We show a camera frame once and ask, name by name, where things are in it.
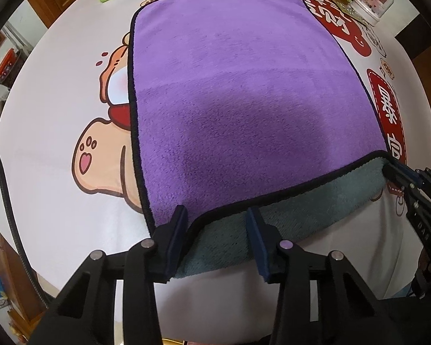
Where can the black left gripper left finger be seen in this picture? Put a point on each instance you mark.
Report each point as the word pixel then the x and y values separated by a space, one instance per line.
pixel 83 312

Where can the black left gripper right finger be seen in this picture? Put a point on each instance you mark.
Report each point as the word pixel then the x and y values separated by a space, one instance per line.
pixel 322 299

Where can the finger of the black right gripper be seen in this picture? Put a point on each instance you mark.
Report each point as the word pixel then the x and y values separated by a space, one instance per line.
pixel 401 176

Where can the purple and grey towel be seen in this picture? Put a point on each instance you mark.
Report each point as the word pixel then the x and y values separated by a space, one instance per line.
pixel 246 103

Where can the glass dome with pink flowers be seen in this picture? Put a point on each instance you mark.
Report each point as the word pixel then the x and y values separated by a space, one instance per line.
pixel 371 11

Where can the printed white tablecloth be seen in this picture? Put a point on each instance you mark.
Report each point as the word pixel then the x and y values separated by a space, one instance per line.
pixel 66 207

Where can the red bucket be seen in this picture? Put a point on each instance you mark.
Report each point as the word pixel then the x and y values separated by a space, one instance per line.
pixel 7 63

